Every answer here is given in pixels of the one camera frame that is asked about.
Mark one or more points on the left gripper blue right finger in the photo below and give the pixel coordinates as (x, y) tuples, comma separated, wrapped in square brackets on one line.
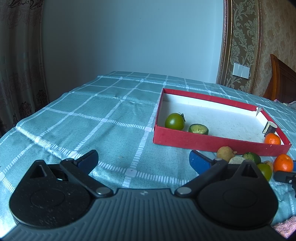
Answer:
[(209, 171)]

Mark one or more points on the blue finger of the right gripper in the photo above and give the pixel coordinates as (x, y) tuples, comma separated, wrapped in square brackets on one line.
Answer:
[(286, 177)]

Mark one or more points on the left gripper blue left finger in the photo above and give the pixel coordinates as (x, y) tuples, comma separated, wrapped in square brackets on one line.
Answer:
[(78, 172)]

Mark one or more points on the orange mandarin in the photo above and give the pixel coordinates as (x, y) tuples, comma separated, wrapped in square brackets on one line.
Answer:
[(273, 139), (283, 163)]

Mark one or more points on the brown longan fruit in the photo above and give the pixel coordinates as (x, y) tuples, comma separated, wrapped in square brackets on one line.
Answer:
[(270, 164), (226, 153)]

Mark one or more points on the green tomato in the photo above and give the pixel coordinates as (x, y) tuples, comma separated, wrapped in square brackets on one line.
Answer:
[(265, 170), (175, 121)]

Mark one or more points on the eggplant piece dark skin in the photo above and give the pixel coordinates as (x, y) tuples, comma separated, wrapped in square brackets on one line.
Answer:
[(270, 127)]

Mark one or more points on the small green cucumber piece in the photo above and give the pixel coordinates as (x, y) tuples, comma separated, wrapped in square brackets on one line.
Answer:
[(252, 156)]

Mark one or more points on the red shallow cardboard box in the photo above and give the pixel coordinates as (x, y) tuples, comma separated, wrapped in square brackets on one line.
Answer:
[(231, 123)]

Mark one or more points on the pink towel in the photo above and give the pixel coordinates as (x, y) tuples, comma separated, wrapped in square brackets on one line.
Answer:
[(286, 228)]

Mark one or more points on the green plaid bed sheet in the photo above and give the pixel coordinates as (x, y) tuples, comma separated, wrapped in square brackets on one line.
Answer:
[(114, 115)]

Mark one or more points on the patterned curtain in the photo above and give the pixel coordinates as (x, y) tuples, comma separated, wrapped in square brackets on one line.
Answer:
[(23, 87)]

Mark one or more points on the gold framed wallpaper panel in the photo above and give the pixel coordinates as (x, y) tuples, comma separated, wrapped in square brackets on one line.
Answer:
[(241, 43)]

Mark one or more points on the white wall switch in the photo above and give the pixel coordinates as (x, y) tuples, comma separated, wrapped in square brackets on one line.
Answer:
[(241, 71)]

